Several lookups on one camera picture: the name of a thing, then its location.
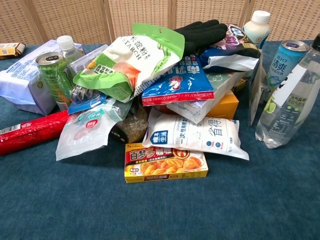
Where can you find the clear sparkling water bottle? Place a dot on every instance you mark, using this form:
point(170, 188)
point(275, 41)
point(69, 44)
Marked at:
point(287, 100)

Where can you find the white disposable towel pack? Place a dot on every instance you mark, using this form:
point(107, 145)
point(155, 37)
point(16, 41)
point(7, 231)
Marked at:
point(200, 136)

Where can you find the blue tablecloth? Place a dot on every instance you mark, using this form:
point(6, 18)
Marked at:
point(160, 200)

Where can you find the red snack tube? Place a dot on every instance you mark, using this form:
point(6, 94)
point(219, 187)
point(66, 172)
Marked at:
point(30, 131)

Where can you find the blue Rio drink can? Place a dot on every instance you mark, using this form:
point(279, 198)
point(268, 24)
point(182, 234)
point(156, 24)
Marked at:
point(287, 65)

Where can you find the green drink can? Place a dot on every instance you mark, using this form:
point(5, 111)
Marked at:
point(56, 77)

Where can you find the yellow curry box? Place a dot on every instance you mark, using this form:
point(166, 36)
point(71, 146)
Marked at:
point(165, 163)

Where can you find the translucent pouch with pink label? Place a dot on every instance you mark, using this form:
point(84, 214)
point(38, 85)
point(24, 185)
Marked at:
point(85, 132)

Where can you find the white milk drink bottle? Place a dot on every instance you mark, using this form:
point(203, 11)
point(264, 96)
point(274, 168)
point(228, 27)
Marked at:
point(257, 31)

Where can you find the clear standing plastic packet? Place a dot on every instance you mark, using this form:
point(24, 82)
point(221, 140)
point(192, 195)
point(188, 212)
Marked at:
point(255, 95)

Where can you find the orange cardboard box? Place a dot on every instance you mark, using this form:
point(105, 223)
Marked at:
point(225, 106)

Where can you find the wicker folding screen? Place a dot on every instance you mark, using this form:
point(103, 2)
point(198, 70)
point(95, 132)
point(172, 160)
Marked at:
point(160, 17)

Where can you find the dark purple printed bag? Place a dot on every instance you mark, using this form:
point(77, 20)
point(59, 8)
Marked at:
point(237, 42)

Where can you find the dark grain-filled bag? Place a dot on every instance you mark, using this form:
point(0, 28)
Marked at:
point(130, 125)

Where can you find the pale purple tissue pack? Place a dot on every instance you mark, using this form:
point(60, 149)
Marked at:
point(21, 82)

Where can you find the small clear water bottle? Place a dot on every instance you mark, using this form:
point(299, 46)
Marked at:
point(70, 50)

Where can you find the small yellow box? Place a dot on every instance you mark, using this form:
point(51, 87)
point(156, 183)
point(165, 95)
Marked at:
point(10, 50)

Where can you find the blue red cookie bag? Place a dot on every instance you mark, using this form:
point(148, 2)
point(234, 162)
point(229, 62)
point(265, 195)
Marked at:
point(177, 82)

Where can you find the green white starch bag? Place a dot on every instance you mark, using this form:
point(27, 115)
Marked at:
point(120, 67)

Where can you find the black knit glove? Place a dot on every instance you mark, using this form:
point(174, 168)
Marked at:
point(200, 35)

